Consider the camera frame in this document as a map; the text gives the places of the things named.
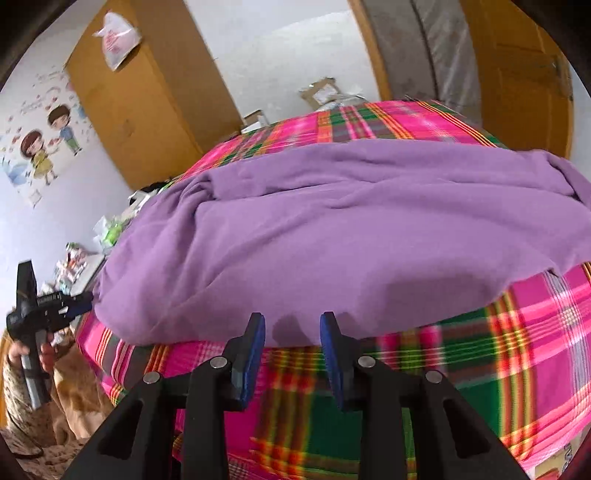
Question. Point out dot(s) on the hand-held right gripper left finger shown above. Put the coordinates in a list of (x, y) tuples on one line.
[(251, 364)]

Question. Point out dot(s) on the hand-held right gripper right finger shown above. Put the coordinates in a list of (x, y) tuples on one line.
[(330, 360)]

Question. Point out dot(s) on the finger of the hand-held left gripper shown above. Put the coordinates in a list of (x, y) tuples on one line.
[(78, 304)]

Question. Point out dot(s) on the purple fleece cloth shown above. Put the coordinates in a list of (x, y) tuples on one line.
[(346, 230)]

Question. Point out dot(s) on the person's left forearm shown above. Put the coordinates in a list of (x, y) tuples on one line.
[(14, 397)]

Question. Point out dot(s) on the person's left hand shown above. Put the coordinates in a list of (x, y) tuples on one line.
[(48, 357)]

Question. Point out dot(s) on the white desk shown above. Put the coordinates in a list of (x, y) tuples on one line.
[(85, 272)]

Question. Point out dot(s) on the green packet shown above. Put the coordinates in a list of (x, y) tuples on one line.
[(113, 233)]

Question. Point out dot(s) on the beige patterned blanket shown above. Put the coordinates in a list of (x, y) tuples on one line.
[(74, 397)]

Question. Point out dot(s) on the pink plaid bed sheet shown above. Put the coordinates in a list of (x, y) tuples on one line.
[(461, 392)]

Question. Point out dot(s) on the wooden wardrobe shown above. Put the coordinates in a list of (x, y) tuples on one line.
[(152, 101)]

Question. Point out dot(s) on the small white box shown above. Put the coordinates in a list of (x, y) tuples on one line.
[(255, 121)]

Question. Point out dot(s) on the white plastic bag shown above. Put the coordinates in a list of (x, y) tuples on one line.
[(117, 41)]

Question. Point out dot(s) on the brown cardboard box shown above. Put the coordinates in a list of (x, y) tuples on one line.
[(321, 92)]

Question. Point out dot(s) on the plastic-wrapped mattress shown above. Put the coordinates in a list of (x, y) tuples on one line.
[(415, 46)]

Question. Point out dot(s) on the wooden door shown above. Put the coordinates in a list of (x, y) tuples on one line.
[(517, 69)]

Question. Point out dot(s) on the cartoon wall sticker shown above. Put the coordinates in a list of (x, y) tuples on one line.
[(41, 143)]

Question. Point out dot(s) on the wooden door frame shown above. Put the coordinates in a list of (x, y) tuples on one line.
[(369, 46)]

